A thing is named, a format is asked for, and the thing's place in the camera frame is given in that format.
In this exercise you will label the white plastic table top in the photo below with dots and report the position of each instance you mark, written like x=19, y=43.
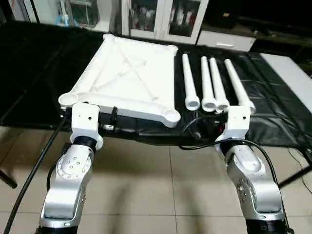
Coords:
x=126, y=78

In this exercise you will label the white plastic table leg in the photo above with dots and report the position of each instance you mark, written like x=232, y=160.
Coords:
x=235, y=80
x=189, y=78
x=207, y=83
x=217, y=80

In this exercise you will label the white drawer unit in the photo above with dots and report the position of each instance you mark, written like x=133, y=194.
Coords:
x=226, y=40

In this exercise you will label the black shiny table mat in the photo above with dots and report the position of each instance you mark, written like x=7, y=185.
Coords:
x=29, y=73

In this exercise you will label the black metal table leg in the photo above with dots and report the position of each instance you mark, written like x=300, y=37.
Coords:
x=8, y=179
x=292, y=178

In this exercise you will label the white side table board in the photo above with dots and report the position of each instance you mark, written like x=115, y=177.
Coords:
x=287, y=65

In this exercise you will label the black box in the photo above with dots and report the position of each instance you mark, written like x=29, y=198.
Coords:
x=219, y=20

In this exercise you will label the white glass door cabinet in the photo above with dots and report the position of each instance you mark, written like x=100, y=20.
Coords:
x=162, y=19

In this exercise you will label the light blue plastic stool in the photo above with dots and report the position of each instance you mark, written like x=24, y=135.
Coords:
x=64, y=20

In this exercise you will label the glass tank metal frame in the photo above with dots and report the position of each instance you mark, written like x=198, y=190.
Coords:
x=85, y=17

